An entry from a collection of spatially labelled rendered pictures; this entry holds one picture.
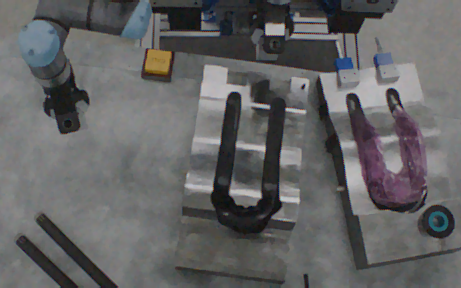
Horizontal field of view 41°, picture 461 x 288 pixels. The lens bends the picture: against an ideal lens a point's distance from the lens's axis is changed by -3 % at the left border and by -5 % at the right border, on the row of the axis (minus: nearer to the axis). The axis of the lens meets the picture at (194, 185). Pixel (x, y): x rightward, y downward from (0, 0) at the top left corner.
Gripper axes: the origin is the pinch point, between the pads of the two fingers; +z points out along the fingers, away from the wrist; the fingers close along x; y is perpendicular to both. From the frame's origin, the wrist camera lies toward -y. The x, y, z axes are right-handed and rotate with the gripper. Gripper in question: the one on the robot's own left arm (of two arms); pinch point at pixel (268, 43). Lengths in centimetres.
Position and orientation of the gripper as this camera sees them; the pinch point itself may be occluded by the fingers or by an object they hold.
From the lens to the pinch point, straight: 155.6
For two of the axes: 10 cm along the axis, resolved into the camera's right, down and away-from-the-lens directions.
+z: 0.0, 2.6, 9.7
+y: 0.0, -9.7, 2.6
